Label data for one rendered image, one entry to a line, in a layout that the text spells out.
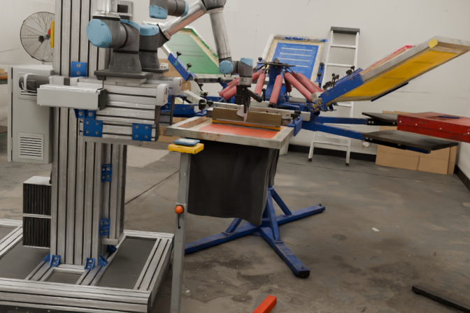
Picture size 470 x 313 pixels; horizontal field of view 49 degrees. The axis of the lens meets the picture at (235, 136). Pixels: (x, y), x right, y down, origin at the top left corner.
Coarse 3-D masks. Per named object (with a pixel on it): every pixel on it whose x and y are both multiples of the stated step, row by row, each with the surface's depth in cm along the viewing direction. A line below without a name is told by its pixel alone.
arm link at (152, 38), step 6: (144, 24) 283; (144, 30) 275; (150, 30) 275; (156, 30) 278; (144, 36) 275; (150, 36) 276; (156, 36) 278; (144, 42) 276; (150, 42) 277; (156, 42) 279; (138, 48) 278; (144, 48) 277; (150, 48) 277; (156, 48) 280
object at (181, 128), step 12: (192, 120) 284; (204, 120) 306; (168, 132) 255; (180, 132) 253; (192, 132) 252; (204, 132) 250; (216, 132) 252; (288, 132) 270; (252, 144) 245; (264, 144) 244; (276, 144) 243
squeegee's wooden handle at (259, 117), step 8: (216, 112) 299; (224, 112) 298; (232, 112) 297; (248, 112) 294; (256, 112) 293; (264, 112) 293; (240, 120) 297; (248, 120) 295; (256, 120) 294; (264, 120) 293; (272, 120) 292; (280, 120) 292
